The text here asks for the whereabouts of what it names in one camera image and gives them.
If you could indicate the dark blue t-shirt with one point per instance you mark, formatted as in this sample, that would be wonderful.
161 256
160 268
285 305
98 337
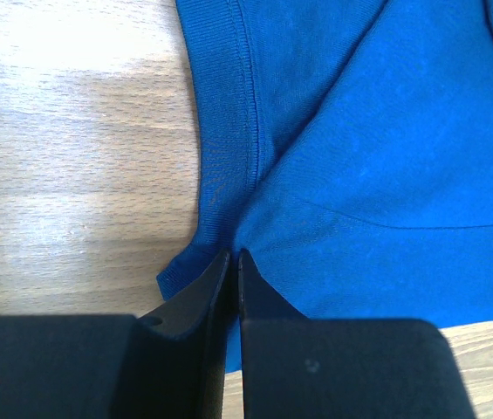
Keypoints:
348 146

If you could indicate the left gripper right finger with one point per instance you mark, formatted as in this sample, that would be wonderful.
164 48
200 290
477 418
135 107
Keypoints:
295 367

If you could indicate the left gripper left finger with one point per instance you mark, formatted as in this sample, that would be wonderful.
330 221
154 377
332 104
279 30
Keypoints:
168 363

